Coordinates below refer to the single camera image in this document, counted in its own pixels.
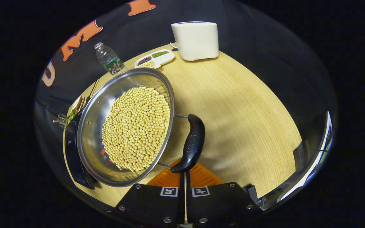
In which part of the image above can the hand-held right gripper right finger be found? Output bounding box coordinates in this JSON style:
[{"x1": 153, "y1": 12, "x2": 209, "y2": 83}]
[{"x1": 186, "y1": 162, "x2": 261, "y2": 226}]

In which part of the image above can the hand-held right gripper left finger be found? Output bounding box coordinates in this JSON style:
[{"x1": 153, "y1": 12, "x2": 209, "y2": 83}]
[{"x1": 108, "y1": 158, "x2": 185, "y2": 226}]

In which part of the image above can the black induction cooktop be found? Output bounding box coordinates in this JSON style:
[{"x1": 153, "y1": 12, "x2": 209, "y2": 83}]
[{"x1": 63, "y1": 97, "x2": 98, "y2": 190}]

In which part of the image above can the steel pot with black handle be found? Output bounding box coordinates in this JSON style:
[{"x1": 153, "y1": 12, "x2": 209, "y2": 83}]
[{"x1": 76, "y1": 67, "x2": 206, "y2": 188}]

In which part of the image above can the sandwich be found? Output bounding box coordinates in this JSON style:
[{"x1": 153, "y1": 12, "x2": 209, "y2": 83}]
[{"x1": 67, "y1": 96, "x2": 85, "y2": 122}]

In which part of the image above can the white divided plate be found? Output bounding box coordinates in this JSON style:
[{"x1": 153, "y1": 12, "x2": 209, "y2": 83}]
[{"x1": 135, "y1": 49, "x2": 175, "y2": 69}]

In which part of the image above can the clear plastic water bottle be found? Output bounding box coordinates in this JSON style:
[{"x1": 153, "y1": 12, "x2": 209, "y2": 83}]
[{"x1": 94, "y1": 41, "x2": 125, "y2": 75}]

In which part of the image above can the white toaster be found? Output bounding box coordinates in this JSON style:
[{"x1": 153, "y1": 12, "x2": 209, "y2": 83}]
[{"x1": 171, "y1": 21, "x2": 219, "y2": 61}]

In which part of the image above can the black backdrop cloth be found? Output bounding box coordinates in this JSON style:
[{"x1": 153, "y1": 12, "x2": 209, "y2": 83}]
[{"x1": 34, "y1": 0, "x2": 338, "y2": 193}]

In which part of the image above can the small metal wire clip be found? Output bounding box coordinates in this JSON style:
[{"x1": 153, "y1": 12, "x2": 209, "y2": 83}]
[{"x1": 53, "y1": 113, "x2": 68, "y2": 129}]

